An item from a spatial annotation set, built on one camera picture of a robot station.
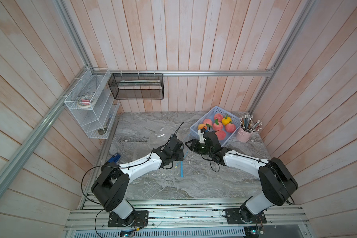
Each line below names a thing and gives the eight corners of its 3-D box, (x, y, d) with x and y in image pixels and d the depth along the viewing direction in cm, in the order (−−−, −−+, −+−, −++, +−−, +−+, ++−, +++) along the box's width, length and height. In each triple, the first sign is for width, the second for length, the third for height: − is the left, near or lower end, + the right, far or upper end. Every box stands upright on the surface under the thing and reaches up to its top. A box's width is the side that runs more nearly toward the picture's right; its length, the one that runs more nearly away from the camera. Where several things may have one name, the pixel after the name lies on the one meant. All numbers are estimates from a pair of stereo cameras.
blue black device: (110, 163, 96) (108, 160, 92) (118, 155, 99) (116, 152, 96) (113, 165, 95) (111, 162, 91) (121, 157, 98) (119, 154, 95)
